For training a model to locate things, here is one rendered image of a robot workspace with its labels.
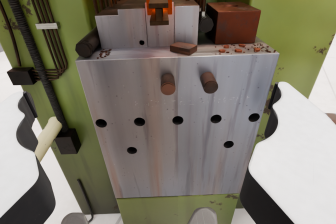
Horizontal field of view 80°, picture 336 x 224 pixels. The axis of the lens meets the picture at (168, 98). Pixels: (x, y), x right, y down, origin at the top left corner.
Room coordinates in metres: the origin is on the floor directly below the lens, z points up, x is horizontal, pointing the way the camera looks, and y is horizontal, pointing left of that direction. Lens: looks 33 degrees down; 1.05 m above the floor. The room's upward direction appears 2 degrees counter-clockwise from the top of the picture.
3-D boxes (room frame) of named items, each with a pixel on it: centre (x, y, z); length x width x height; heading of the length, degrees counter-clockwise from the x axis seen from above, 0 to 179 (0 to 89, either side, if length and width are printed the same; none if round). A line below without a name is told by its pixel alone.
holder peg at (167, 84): (0.33, 0.00, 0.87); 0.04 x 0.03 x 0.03; 0
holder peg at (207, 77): (0.33, -0.08, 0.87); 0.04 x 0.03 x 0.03; 0
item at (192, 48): (0.38, -0.03, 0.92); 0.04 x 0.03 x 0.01; 53
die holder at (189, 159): (0.63, -0.02, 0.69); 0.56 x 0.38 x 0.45; 0
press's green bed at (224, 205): (0.63, -0.02, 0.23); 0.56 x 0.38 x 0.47; 0
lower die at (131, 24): (0.62, 0.04, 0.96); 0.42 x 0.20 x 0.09; 0
